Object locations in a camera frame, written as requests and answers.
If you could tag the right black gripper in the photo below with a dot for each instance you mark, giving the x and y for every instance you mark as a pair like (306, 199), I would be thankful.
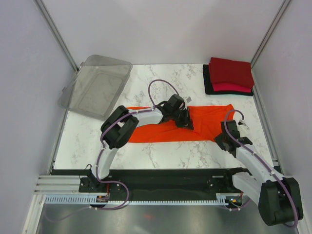
(217, 139)

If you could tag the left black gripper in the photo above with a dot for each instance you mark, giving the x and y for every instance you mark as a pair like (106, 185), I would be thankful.
(186, 123)

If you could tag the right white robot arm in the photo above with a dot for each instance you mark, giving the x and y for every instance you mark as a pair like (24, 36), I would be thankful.
(277, 196)

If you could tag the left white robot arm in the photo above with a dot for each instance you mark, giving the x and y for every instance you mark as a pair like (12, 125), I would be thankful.
(117, 130)

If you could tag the black folded shirt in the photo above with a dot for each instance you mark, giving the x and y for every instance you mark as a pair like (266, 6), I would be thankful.
(209, 86)

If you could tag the pink folded shirt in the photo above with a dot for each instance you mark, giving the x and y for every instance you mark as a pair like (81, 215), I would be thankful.
(230, 87)

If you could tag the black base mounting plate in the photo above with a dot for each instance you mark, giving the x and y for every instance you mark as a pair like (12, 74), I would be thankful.
(175, 183)

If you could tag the dark red folded shirt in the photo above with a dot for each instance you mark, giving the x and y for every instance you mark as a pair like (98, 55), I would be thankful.
(226, 71)

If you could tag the clear plastic bin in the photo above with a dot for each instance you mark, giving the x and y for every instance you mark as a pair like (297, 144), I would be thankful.
(96, 87)

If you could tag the white slotted cable duct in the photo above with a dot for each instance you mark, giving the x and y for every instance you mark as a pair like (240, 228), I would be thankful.
(88, 199)

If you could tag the right aluminium frame post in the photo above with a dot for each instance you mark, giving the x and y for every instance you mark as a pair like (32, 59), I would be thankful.
(274, 24)

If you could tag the aluminium frame post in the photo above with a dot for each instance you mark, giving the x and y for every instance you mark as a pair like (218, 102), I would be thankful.
(274, 24)
(56, 33)

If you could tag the left aluminium rail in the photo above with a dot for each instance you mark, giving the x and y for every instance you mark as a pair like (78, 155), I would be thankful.
(57, 185)

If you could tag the left aluminium frame post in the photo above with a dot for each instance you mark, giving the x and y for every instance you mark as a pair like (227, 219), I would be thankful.
(56, 33)

